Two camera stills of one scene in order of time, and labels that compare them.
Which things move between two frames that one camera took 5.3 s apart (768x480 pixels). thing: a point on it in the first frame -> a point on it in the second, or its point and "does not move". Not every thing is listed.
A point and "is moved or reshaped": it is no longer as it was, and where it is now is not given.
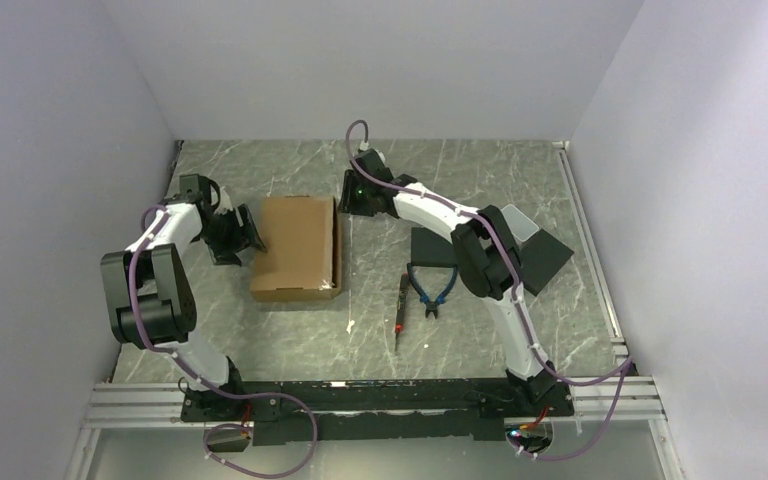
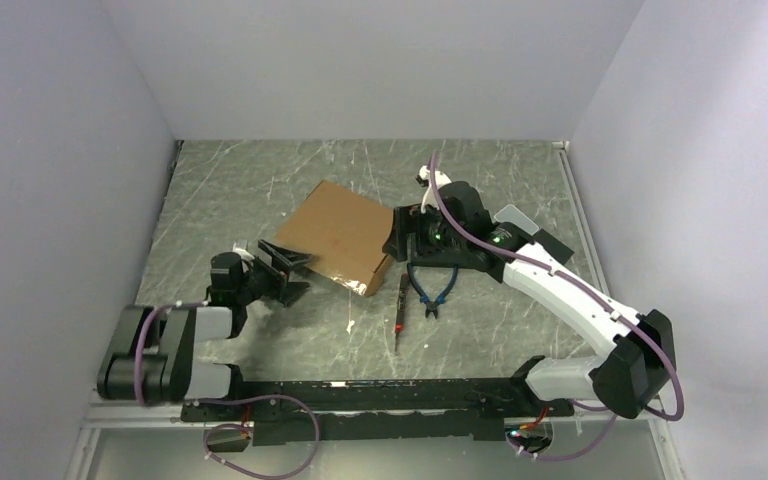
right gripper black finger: [349, 203] -> [405, 223]
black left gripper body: [225, 230] -> [262, 279]
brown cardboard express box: [303, 256] is moved or reshaped
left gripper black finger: [224, 254] -> [281, 258]
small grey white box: [521, 227] does not move
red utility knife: [401, 308] does not move
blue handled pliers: [433, 305] does not move
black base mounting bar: [283, 412] does not move
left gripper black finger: [250, 228] -> [292, 292]
